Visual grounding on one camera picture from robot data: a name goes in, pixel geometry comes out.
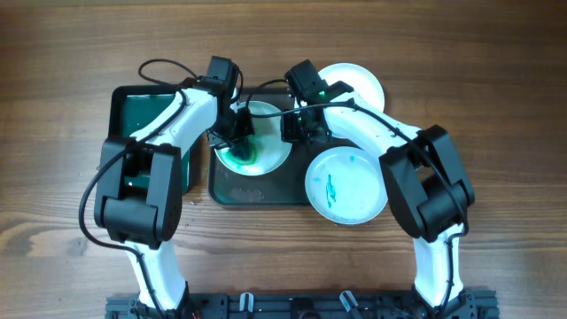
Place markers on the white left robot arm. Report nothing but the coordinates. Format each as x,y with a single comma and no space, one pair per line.
144,173

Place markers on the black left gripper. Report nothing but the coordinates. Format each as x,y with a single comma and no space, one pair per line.
231,130

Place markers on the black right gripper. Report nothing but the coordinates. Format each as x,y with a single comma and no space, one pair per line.
301,128

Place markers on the green yellow sponge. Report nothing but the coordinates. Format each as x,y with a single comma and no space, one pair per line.
243,153

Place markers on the white plate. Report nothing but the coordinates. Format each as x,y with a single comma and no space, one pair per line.
345,185
271,150
360,79

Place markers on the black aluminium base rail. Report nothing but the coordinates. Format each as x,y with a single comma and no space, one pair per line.
393,304

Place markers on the dark grey serving tray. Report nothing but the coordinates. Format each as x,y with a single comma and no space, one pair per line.
282,187

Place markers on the black basin with green water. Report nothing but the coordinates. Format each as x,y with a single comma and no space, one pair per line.
133,108

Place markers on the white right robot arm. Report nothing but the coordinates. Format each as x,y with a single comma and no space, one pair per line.
416,172

